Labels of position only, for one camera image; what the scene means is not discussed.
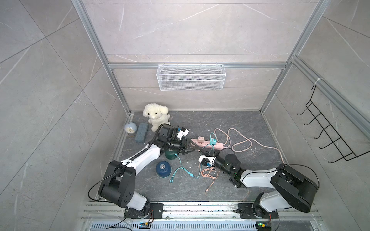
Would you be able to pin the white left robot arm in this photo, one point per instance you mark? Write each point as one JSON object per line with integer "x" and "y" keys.
{"x": 118, "y": 183}

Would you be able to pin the green meat grinder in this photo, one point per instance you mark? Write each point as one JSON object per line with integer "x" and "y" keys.
{"x": 171, "y": 154}

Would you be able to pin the white plush dog toy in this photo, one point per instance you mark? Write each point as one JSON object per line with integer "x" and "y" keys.
{"x": 157, "y": 115}

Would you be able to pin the grey blue sponge block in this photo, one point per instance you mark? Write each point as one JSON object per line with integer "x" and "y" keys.
{"x": 141, "y": 133}

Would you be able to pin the pink power strip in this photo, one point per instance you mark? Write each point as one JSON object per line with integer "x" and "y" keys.
{"x": 228, "y": 143}

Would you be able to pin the pink charger plug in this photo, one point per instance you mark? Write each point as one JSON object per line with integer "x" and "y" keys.
{"x": 200, "y": 139}

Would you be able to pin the black wire hook rack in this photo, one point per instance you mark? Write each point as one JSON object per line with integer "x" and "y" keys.
{"x": 346, "y": 153}

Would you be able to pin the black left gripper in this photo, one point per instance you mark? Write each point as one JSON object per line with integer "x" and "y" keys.
{"x": 185, "y": 147}

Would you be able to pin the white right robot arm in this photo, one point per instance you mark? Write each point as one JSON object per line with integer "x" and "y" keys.
{"x": 291, "y": 189}

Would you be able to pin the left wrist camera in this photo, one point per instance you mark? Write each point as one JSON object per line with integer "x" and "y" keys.
{"x": 182, "y": 132}

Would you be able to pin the teal charger plug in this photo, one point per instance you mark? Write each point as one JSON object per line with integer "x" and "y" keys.
{"x": 213, "y": 141}

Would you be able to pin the blue meat grinder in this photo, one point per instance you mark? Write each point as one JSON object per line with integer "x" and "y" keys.
{"x": 163, "y": 169}

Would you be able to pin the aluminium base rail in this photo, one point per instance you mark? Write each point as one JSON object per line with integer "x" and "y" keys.
{"x": 196, "y": 216}

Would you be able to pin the white wire mesh basket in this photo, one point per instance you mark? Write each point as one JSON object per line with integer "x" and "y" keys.
{"x": 182, "y": 77}

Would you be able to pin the small globe ball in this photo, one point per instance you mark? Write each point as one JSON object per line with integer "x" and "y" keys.
{"x": 130, "y": 127}

